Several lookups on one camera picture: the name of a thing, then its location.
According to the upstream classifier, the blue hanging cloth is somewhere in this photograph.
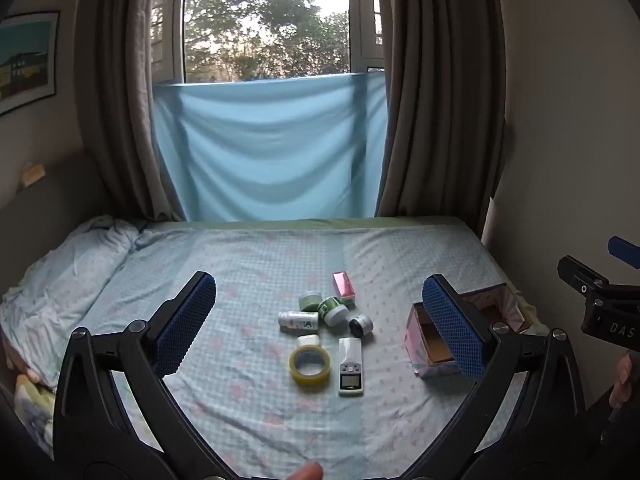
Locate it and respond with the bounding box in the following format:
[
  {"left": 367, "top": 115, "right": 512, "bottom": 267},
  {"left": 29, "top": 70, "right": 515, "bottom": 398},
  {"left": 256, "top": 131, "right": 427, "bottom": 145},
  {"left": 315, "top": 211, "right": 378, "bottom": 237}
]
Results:
[{"left": 152, "top": 72, "right": 390, "bottom": 221}]

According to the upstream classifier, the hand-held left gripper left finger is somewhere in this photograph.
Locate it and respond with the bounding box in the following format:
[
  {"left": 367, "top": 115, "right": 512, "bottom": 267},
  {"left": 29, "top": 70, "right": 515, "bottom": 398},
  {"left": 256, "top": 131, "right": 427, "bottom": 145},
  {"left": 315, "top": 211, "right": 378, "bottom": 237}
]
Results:
[{"left": 54, "top": 271, "right": 221, "bottom": 476}]

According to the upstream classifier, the patterned cardboard box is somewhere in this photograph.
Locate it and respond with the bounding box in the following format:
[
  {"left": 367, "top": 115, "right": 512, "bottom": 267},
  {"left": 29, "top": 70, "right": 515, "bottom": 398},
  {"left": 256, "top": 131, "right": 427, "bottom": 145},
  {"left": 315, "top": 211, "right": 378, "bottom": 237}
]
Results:
[{"left": 405, "top": 283, "right": 532, "bottom": 379}]

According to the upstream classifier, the window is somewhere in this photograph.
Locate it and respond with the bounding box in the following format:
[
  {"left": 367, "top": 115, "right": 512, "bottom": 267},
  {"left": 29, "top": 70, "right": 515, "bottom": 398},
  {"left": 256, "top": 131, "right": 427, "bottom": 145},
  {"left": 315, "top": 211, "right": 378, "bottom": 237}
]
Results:
[{"left": 149, "top": 0, "right": 389, "bottom": 85}]

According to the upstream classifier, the wall poster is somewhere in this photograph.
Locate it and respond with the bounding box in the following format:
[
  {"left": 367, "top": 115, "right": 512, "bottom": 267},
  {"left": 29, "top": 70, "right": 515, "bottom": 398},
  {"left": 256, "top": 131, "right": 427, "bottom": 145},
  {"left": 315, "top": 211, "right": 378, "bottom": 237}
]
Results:
[{"left": 0, "top": 10, "right": 62, "bottom": 117}]

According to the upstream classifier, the dark jar silver lid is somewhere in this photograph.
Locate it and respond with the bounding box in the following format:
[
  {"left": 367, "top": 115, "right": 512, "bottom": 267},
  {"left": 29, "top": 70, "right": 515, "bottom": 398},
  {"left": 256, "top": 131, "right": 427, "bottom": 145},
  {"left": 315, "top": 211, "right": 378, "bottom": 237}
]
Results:
[{"left": 348, "top": 314, "right": 375, "bottom": 337}]

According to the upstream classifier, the dark green jar white lid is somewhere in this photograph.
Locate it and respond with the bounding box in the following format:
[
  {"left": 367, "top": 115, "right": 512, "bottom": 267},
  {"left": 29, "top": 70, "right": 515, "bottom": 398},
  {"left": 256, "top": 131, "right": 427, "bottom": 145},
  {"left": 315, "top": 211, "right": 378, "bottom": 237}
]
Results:
[{"left": 318, "top": 296, "right": 350, "bottom": 326}]

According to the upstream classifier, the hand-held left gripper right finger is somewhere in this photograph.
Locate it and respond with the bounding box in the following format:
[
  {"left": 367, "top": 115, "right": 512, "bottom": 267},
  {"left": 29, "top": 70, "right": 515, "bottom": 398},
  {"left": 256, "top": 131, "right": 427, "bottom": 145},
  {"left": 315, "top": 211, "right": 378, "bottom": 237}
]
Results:
[{"left": 405, "top": 273, "right": 587, "bottom": 476}]

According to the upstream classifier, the grey curtain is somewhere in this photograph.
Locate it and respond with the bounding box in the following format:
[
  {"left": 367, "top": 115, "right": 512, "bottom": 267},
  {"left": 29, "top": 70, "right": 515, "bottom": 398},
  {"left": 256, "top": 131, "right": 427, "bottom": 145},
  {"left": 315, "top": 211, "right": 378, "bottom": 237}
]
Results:
[
  {"left": 372, "top": 0, "right": 509, "bottom": 221},
  {"left": 75, "top": 0, "right": 189, "bottom": 221}
]

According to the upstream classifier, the yellow paper note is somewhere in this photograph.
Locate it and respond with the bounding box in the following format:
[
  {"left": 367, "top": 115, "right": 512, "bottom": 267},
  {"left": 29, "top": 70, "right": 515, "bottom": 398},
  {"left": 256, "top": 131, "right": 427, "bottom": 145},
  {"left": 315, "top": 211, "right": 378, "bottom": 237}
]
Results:
[{"left": 19, "top": 161, "right": 47, "bottom": 189}]

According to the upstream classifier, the white remote control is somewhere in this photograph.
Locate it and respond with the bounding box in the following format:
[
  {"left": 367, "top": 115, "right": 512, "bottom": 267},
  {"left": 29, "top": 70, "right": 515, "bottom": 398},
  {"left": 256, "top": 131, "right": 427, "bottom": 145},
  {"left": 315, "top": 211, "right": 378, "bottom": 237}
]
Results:
[{"left": 338, "top": 337, "right": 364, "bottom": 397}]

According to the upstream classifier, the pink carton box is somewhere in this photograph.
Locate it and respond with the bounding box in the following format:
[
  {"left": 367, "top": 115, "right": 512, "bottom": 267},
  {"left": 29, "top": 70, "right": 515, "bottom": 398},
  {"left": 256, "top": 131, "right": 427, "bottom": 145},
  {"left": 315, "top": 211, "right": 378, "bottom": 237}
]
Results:
[{"left": 332, "top": 270, "right": 357, "bottom": 307}]

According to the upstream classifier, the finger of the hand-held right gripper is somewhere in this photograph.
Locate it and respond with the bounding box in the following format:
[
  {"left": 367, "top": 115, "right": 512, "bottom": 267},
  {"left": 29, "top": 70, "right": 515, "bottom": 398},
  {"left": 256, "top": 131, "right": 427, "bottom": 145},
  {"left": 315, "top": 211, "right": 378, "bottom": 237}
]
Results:
[
  {"left": 557, "top": 255, "right": 610, "bottom": 302},
  {"left": 607, "top": 235, "right": 640, "bottom": 264}
]

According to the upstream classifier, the yellow tape roll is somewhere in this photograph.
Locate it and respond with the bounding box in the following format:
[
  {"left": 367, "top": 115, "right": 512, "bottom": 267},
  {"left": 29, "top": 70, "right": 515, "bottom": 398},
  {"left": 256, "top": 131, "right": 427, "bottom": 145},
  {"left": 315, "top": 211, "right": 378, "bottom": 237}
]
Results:
[{"left": 288, "top": 346, "right": 332, "bottom": 387}]

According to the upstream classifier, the small white bottle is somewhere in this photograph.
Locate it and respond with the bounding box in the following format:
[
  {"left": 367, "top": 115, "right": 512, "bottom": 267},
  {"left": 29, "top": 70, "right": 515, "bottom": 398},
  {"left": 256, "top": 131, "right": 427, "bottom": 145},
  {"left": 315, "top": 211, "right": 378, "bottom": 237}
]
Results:
[{"left": 278, "top": 311, "right": 319, "bottom": 333}]

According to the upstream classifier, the person's right hand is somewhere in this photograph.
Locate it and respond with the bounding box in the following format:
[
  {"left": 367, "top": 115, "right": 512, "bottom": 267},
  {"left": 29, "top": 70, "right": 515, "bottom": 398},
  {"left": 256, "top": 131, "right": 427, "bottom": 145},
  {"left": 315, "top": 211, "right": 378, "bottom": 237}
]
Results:
[{"left": 608, "top": 351, "right": 640, "bottom": 412}]

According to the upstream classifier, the person's left hand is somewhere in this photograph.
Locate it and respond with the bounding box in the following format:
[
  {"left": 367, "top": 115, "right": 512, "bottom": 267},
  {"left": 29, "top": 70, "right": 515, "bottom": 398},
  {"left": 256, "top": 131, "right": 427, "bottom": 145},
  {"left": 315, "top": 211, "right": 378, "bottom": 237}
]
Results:
[{"left": 284, "top": 461, "right": 325, "bottom": 480}]

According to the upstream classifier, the light blue crumpled quilt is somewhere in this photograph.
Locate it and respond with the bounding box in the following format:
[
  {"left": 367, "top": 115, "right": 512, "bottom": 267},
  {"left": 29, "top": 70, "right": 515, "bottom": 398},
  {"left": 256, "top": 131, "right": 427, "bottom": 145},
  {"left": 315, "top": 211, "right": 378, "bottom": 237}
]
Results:
[{"left": 0, "top": 216, "right": 147, "bottom": 361}]

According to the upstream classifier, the yellow blue patterned cloth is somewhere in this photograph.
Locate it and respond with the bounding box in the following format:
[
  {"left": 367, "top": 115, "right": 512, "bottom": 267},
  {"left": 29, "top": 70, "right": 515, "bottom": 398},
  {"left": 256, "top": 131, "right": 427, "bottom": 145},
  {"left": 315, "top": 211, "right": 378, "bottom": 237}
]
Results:
[{"left": 14, "top": 372, "right": 56, "bottom": 442}]

